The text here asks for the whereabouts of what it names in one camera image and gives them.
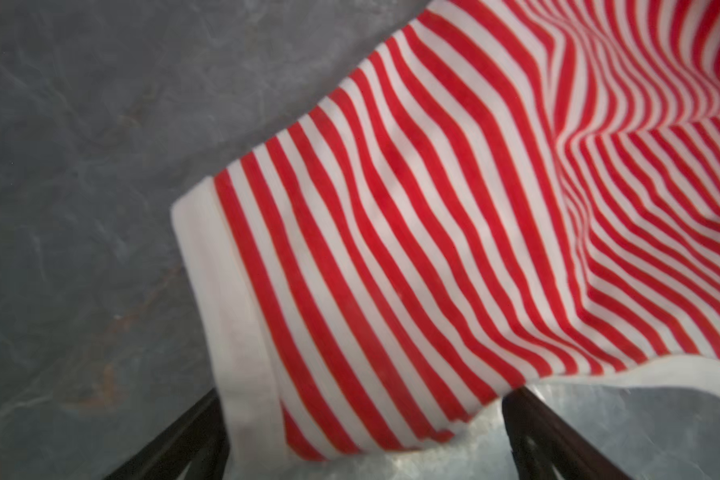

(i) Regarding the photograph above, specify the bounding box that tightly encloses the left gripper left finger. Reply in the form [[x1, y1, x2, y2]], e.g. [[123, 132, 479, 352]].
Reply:
[[107, 389, 230, 479]]

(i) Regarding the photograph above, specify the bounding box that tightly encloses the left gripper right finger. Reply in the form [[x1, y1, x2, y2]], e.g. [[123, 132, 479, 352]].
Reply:
[[501, 387, 628, 480]]

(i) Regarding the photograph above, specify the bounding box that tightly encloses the red white striped tank top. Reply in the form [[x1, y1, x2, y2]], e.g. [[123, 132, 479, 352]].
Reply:
[[171, 1, 720, 472]]

